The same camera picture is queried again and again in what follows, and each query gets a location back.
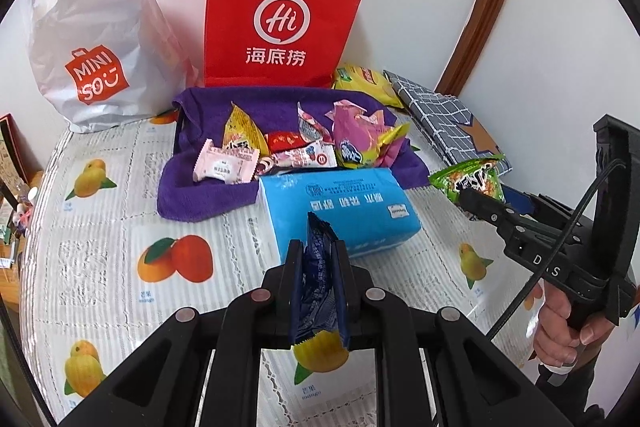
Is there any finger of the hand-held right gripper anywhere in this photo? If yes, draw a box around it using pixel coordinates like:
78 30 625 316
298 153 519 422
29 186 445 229
459 189 532 239
501 187 567 221

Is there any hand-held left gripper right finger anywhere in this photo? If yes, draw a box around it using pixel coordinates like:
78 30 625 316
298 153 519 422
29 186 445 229
330 239 571 427

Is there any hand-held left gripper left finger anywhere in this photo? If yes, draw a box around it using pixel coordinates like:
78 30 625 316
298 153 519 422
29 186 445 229
60 241 306 427

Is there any dark blue snack packet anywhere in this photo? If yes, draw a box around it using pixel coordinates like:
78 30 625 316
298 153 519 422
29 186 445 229
291 213 348 348

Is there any green snack packet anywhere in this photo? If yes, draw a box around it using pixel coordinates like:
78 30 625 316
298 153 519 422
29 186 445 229
428 157 506 208

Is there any purple cloth tray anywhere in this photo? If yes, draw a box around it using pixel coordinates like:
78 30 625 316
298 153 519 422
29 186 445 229
156 87 431 223

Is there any light pink snack packet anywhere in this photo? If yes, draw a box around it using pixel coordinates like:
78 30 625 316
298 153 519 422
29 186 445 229
193 141 257 184

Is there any pink and yellow snack packet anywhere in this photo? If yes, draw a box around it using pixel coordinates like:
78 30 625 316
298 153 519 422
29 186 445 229
325 99 412 170

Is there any person's right forearm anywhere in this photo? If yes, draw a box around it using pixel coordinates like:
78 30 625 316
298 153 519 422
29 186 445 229
537 347 621 427

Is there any person's right hand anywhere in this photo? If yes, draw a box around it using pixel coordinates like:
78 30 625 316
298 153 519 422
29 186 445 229
532 279 621 370

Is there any blue tissue pack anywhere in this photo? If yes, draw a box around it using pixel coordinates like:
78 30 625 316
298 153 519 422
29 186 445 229
257 168 422 260

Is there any grey checked folded cloth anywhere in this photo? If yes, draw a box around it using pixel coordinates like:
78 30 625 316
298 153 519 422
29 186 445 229
384 69 513 178

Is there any pink white cartoon packet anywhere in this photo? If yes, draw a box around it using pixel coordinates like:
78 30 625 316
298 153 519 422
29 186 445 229
270 139 339 168

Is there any red snack packet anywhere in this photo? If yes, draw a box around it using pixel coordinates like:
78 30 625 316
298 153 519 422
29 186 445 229
265 132 307 152

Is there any white red candy packet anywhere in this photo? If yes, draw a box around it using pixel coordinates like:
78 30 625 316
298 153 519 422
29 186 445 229
296 102 333 142

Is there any yellow triangular snack packet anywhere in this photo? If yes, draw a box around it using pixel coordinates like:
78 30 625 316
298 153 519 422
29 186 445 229
222 103 268 155

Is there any fruit print tablecloth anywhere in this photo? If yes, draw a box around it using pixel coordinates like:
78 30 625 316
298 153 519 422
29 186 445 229
17 107 551 427

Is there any yellow snack bag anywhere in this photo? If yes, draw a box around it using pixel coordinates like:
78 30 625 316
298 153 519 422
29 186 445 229
332 63 405 108

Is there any cluster of small cosmetics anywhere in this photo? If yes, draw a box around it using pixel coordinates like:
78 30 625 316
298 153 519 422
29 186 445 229
0 179 38 268

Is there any wooden nightstand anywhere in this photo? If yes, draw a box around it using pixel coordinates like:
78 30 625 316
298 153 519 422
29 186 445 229
0 169 46 293

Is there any patterned book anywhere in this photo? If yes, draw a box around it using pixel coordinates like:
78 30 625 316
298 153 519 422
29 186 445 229
0 114 28 188

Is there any white plastic shopping bag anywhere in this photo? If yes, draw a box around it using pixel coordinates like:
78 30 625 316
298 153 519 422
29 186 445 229
27 0 201 135

